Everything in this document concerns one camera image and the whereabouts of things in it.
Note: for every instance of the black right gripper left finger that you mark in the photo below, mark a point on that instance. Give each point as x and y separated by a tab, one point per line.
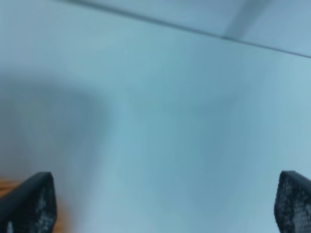
30	207

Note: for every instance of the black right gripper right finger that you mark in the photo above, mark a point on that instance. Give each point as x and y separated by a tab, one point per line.
292	208

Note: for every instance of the orange woven wicker basket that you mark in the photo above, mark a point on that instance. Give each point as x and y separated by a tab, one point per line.
64	221

